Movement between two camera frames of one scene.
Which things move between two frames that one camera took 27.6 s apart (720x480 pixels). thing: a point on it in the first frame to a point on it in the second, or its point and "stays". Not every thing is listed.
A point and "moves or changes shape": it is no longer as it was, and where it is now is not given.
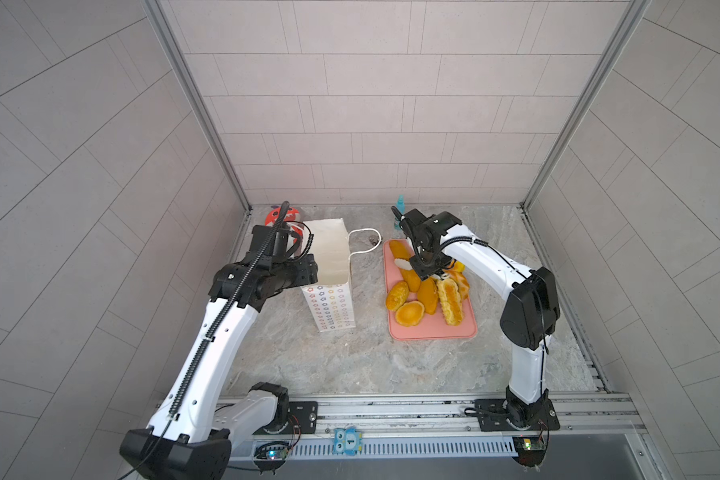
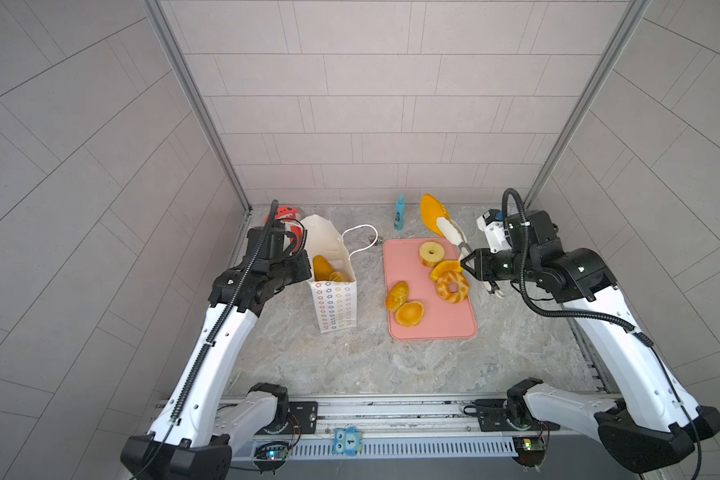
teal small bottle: (401, 204) stays
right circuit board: (530, 450) stays
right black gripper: (443, 262) to (479, 264)
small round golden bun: (397, 295) stays
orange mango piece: (428, 294) to (432, 210)
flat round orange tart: (410, 314) stays
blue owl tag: (347, 441) stays
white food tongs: (406, 265) moves or changes shape
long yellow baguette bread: (405, 251) to (322, 269)
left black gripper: (305, 270) stays
